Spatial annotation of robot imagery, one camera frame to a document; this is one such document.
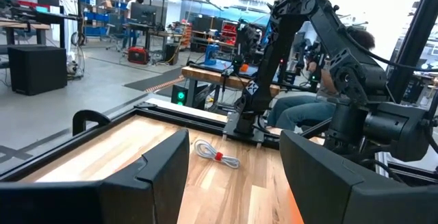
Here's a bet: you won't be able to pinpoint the black computer tower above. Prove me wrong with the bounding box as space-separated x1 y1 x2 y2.
164 42 181 66

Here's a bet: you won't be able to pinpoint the wooden workbench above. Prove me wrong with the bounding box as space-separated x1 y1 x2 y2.
181 64 281 115

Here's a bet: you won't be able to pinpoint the black cube cabinet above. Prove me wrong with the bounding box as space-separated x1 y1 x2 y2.
7 45 68 97

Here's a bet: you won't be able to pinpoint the wooden top desk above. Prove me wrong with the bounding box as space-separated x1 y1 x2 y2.
0 17 52 46

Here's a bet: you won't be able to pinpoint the white cable with red tie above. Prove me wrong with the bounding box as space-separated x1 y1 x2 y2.
194 139 241 169

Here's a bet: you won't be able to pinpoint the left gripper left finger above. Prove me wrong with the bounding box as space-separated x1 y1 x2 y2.
0 129 190 224

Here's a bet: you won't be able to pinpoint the black box green lights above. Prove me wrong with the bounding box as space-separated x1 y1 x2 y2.
170 84 189 107

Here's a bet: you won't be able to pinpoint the black floor mat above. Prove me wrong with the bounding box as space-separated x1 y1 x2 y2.
123 66 185 93

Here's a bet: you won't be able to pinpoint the orange tray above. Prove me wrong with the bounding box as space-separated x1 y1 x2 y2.
286 182 305 224

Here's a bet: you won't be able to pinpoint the red tool case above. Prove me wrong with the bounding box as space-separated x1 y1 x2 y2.
127 47 151 65

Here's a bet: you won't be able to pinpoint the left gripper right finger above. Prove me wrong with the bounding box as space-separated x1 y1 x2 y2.
279 129 438 224

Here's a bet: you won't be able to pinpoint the shelf with blue bins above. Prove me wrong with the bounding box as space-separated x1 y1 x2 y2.
77 0 128 37

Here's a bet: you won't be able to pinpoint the silver metal bracket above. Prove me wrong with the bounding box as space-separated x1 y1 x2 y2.
374 151 390 179

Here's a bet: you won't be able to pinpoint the blue container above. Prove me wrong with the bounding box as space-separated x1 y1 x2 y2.
204 44 220 66

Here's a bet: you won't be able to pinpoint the person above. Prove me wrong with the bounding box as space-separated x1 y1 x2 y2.
122 0 145 49
266 27 376 132

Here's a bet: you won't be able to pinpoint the black arched bracket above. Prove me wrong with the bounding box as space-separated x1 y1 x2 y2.
72 110 111 136

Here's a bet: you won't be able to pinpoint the rack with red bins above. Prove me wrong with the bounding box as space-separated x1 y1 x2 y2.
220 21 240 46

